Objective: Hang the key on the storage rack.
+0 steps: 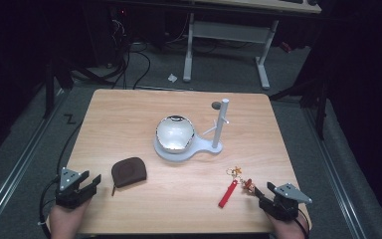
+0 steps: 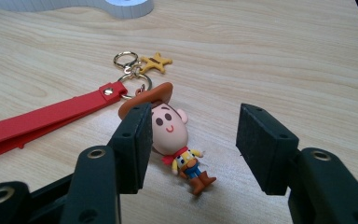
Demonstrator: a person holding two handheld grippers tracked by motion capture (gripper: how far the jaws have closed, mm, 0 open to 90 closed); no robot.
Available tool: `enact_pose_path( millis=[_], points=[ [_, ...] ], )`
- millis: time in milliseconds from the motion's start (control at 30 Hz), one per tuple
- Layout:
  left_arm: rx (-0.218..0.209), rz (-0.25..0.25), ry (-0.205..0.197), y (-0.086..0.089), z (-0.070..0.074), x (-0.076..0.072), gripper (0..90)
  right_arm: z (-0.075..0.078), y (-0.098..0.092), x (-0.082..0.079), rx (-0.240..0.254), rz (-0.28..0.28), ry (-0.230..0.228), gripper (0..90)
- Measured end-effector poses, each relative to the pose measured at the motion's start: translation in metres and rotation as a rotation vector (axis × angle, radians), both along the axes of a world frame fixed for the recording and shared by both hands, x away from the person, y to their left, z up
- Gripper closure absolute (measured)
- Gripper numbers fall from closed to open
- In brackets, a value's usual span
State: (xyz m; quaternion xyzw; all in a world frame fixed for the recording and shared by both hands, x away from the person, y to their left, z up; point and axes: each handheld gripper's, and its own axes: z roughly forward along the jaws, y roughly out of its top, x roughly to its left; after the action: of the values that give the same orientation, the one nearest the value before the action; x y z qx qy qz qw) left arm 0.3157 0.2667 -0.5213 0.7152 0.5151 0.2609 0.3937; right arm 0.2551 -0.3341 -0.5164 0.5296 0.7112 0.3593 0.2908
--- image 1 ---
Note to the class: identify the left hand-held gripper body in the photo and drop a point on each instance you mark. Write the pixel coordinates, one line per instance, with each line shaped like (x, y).
(67, 195)

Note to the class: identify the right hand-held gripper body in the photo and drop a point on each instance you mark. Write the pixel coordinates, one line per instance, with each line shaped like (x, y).
(283, 205)

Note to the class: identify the person's right hand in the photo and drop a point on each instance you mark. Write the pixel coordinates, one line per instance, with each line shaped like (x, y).
(286, 229)

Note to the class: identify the person's left hand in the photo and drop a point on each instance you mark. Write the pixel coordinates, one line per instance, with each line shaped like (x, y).
(64, 220)

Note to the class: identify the brown zip pouch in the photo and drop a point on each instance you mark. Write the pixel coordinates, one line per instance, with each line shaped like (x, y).
(128, 172)

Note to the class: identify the white stand with pegs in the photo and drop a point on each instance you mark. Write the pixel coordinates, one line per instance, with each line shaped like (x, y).
(218, 132)

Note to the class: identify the black metal stand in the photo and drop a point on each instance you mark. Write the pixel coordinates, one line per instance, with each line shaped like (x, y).
(49, 89)
(320, 109)

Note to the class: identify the shiny white bowl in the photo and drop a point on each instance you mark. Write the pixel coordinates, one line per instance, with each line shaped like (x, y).
(174, 134)

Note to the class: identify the dark round disc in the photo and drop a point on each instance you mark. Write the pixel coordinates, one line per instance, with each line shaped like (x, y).
(216, 105)

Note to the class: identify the crumpled white paper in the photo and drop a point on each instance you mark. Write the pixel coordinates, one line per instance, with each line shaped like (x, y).
(172, 78)

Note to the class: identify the white metal-legged desk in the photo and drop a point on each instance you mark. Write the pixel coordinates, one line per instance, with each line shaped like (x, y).
(232, 31)

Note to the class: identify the metal floor rail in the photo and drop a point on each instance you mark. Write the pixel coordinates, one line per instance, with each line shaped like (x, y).
(335, 172)
(20, 159)

